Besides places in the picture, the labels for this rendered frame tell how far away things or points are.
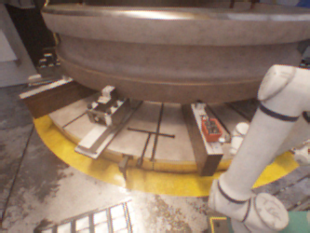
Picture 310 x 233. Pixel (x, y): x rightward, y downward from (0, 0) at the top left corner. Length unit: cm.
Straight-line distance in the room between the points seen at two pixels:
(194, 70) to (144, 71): 56
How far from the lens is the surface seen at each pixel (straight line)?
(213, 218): 155
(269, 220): 91
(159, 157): 174
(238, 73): 205
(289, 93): 57
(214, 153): 140
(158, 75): 177
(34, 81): 385
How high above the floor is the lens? 174
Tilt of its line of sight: 40 degrees down
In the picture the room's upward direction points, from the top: straight up
